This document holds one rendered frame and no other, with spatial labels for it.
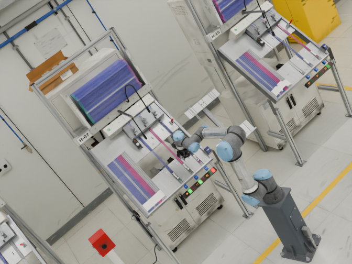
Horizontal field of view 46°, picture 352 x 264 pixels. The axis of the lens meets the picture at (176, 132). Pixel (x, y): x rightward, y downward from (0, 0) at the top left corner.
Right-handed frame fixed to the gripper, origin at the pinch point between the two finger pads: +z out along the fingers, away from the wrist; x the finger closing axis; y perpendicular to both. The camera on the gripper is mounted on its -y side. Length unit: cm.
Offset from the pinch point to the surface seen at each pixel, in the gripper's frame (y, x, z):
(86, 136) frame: -64, -44, -12
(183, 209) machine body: 2, -16, 67
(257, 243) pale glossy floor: 69, 6, 64
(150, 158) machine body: -60, -3, 69
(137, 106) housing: -59, 4, -9
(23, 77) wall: -212, -42, 30
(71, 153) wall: -161, -53, 115
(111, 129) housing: -57, -25, -9
